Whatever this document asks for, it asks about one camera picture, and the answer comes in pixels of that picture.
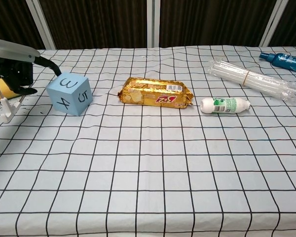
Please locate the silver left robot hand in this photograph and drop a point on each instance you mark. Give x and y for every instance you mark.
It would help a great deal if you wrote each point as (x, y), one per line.
(12, 53)

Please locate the blue numbered cube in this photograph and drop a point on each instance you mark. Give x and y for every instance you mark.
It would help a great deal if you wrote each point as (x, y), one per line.
(69, 95)

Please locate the black grid tablecloth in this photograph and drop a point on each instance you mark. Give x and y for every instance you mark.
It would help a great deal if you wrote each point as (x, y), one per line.
(148, 172)

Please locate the yellow sponge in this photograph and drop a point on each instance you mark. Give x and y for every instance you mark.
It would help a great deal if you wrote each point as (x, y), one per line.
(2, 90)

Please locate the gold biscuit pack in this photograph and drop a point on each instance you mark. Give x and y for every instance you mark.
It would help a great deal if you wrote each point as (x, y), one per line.
(155, 93)

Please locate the small white plastic bottle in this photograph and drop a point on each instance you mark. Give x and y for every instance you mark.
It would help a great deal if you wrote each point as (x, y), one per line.
(224, 105)

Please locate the bundle of clear straws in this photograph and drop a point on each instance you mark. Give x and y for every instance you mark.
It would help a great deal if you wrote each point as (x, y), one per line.
(251, 77)

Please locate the blue spray bottle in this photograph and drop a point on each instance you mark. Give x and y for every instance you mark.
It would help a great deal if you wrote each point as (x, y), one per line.
(286, 61)

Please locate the white partition post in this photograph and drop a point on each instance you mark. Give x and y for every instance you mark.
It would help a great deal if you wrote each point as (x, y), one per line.
(42, 24)
(153, 23)
(273, 22)

